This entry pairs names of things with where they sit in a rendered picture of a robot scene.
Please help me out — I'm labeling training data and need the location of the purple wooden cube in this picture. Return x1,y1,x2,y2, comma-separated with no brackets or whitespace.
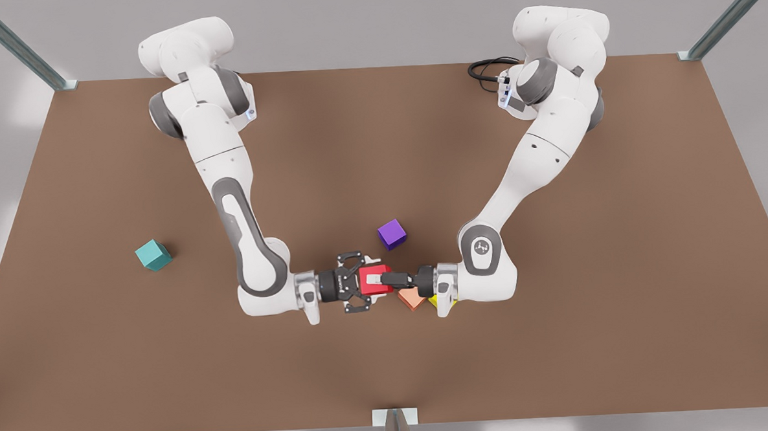
377,217,409,251

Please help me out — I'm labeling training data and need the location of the black cable loop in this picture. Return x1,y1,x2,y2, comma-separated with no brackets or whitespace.
467,56,523,96

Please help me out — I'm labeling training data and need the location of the orange wooden cube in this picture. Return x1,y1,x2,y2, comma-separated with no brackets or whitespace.
397,286,428,313

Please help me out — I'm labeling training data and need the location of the teal wooden cube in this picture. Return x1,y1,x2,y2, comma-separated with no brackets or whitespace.
133,238,173,273

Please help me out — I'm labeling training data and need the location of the red wooden cube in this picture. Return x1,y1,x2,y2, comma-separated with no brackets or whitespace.
358,264,394,300

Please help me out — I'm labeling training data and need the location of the silver frame post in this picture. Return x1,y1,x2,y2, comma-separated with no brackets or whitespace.
674,0,768,62
0,0,79,94
371,406,420,431

